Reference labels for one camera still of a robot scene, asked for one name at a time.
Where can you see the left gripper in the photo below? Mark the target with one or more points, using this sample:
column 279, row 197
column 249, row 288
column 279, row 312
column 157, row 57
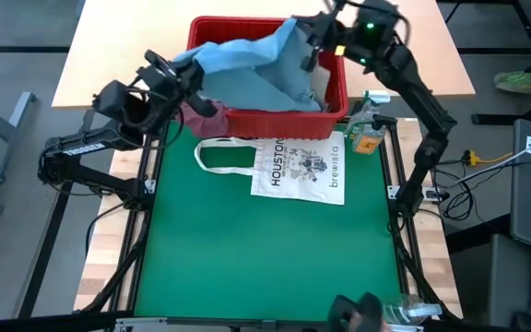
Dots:
column 168, row 83

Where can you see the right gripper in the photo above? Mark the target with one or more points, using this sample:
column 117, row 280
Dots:
column 332, row 32

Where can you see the maroon cloth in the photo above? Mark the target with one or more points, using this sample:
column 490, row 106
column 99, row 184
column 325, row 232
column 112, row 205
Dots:
column 205, row 122

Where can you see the light blue towel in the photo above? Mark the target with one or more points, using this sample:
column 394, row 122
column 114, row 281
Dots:
column 247, row 55

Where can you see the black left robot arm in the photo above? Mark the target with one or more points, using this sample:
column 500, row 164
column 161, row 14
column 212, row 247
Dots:
column 83, row 148

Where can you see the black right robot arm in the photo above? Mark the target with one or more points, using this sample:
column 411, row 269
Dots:
column 413, row 87

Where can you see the red plastic laundry bin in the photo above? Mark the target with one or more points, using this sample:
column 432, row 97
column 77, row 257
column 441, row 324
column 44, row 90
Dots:
column 274, row 125

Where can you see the spray bottle with green label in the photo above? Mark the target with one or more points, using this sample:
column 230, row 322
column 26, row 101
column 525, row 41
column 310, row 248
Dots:
column 362, row 120

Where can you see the light wooden table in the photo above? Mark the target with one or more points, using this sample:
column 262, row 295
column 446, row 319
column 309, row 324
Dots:
column 122, row 46

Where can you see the pump bottle with orange label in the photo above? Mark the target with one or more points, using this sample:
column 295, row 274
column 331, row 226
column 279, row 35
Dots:
column 367, row 143

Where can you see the cream printed tote bag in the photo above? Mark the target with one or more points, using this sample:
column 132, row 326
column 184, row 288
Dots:
column 293, row 189

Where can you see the green table mat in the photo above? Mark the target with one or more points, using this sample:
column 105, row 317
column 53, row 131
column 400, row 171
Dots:
column 247, row 258

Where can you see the grey metal table leg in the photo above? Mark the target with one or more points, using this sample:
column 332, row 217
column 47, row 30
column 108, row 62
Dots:
column 9, row 138

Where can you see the person's green shoe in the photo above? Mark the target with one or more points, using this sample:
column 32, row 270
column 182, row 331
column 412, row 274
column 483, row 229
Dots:
column 514, row 82

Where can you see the clear plastic spray bottle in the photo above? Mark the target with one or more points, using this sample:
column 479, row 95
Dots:
column 408, row 311

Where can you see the black aluminium table frame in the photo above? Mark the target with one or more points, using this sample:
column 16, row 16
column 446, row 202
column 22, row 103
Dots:
column 224, row 323

